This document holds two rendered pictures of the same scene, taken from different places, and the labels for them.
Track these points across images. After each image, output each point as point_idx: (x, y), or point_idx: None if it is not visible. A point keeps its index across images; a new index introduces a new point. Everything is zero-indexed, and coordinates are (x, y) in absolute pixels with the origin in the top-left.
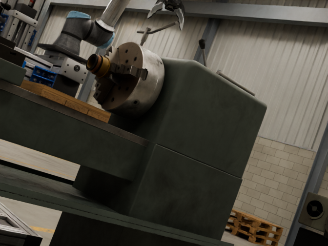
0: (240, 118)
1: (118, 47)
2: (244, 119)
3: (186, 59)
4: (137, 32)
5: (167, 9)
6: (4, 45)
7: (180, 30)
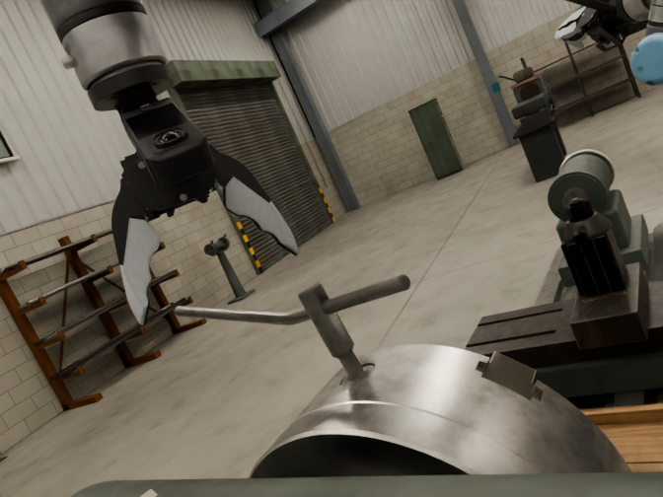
0: None
1: (489, 364)
2: None
3: (121, 480)
4: (406, 288)
5: (200, 173)
6: (470, 338)
7: (144, 323)
